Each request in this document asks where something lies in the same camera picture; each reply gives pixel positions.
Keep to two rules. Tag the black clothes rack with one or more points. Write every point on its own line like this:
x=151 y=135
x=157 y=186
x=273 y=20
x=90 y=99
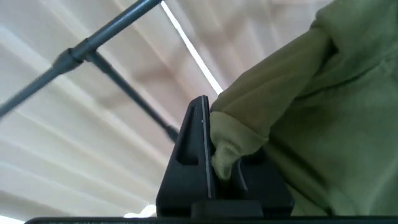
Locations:
x=74 y=53

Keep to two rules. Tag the beige curtain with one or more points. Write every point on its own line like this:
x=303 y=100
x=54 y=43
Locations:
x=93 y=140

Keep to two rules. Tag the green printed shirt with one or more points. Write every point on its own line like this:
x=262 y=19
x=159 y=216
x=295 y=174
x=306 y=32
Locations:
x=326 y=124

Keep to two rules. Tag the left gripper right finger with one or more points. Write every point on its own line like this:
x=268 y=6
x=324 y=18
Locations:
x=264 y=186

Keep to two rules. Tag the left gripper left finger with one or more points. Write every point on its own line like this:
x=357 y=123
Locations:
x=186 y=183

